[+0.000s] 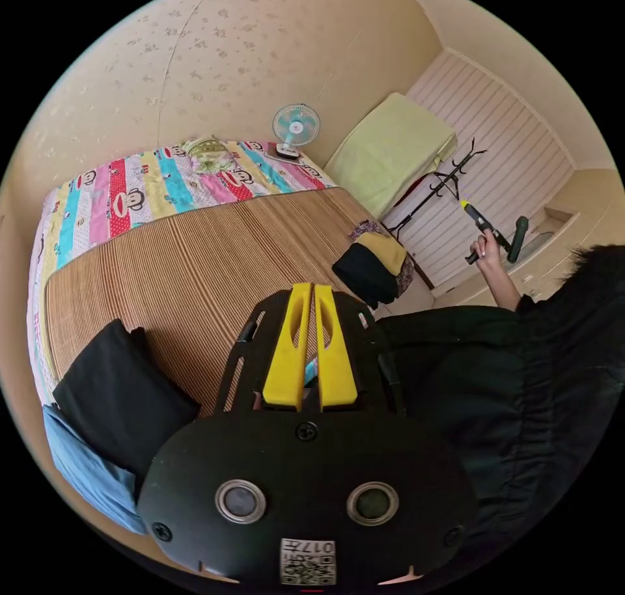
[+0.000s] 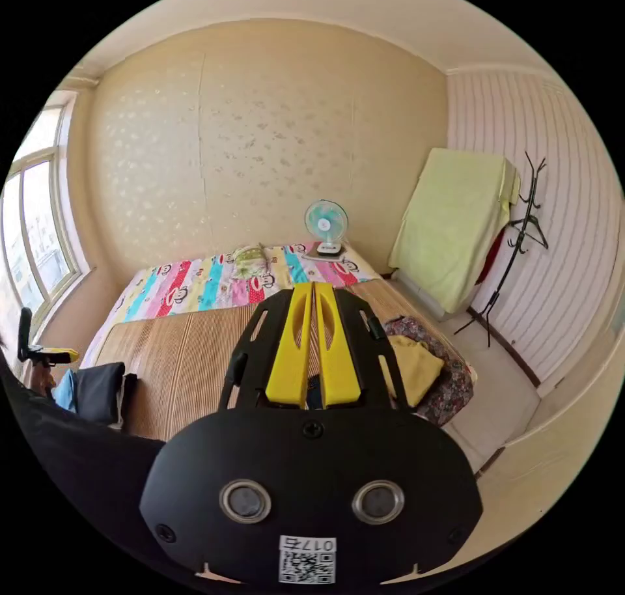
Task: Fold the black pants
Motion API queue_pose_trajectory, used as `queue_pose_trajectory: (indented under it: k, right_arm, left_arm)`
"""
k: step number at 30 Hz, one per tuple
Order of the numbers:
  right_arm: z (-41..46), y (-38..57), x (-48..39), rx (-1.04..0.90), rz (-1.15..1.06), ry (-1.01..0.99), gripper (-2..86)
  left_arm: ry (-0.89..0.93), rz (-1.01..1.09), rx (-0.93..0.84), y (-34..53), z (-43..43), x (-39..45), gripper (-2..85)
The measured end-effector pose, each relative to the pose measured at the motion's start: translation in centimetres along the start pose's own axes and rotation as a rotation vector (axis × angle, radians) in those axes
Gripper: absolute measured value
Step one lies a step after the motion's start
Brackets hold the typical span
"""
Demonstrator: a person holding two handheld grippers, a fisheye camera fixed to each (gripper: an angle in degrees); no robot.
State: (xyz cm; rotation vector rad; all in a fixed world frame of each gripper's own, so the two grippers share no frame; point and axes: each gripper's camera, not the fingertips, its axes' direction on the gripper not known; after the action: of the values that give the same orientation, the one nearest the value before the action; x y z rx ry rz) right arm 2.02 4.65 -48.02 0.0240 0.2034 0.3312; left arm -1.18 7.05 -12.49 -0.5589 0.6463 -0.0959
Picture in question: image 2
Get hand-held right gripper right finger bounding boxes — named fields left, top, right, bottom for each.
left=314, top=282, right=363, bottom=408

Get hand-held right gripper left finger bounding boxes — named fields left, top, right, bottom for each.
left=265, top=282, right=314, bottom=406

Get person's left hand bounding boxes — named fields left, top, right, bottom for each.
left=30, top=363, right=57, bottom=402

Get pile of clothes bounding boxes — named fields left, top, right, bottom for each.
left=50, top=361, right=139, bottom=426

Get yellow garment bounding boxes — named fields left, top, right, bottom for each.
left=380, top=334, right=445, bottom=408

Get small floral pillow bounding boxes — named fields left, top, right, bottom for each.
left=232, top=245, right=270, bottom=279

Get bed with woven mat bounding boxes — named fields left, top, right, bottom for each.
left=79, top=241, right=479, bottom=443

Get floral folded quilt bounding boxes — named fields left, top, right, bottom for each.
left=382, top=315, right=475, bottom=427

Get window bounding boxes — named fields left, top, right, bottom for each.
left=0, top=90, right=94, bottom=327

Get small white table fan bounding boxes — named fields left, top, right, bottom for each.
left=301, top=199, right=350, bottom=263

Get cupboard under yellow-green cloth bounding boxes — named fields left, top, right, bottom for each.
left=387, top=147, right=522, bottom=320

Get red hanging garment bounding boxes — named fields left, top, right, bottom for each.
left=475, top=227, right=506, bottom=285

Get black coat stand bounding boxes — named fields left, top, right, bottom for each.
left=452, top=150, right=551, bottom=348

